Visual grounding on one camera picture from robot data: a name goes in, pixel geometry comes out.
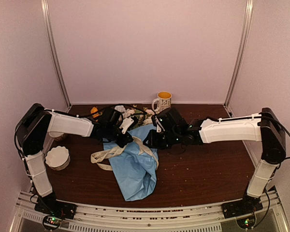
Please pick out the aluminium corner post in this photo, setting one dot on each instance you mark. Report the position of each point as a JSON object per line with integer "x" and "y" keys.
{"x": 54, "y": 54}
{"x": 241, "y": 50}

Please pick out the right aluminium corner post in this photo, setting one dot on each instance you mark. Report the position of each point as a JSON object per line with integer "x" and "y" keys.
{"x": 241, "y": 50}

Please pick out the blue fake flower stems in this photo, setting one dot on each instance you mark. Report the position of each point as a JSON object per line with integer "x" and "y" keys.
{"x": 126, "y": 112}

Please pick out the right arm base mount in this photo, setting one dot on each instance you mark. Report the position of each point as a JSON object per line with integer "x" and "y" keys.
{"x": 246, "y": 205}

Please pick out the front aluminium rail base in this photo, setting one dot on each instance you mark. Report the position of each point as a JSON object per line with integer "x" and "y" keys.
{"x": 200, "y": 218}

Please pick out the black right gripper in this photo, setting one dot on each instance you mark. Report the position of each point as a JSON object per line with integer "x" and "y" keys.
{"x": 152, "y": 143}

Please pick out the white scalloped dish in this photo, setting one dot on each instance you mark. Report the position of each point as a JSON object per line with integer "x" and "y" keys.
{"x": 58, "y": 158}

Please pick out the orange fake flower stem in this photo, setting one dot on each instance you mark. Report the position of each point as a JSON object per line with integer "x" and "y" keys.
{"x": 95, "y": 112}

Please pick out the blue wrapping paper sheet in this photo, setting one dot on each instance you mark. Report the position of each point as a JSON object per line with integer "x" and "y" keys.
{"x": 135, "y": 172}

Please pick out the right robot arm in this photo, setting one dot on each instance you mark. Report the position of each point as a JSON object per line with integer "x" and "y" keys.
{"x": 259, "y": 132}

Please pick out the floral ceramic mug yellow inside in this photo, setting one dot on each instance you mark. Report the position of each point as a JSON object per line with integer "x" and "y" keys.
{"x": 162, "y": 101}

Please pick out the left aluminium corner post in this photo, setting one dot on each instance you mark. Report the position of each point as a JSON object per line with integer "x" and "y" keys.
{"x": 54, "y": 54}

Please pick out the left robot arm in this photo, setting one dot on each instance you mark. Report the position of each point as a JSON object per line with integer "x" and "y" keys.
{"x": 38, "y": 123}

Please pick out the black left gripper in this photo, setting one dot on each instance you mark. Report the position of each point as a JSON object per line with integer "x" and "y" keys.
{"x": 126, "y": 139}

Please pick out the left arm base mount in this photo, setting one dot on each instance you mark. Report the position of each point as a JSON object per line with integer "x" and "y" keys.
{"x": 56, "y": 208}

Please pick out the cream ribbon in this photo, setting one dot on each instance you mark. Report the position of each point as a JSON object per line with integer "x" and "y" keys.
{"x": 98, "y": 157}

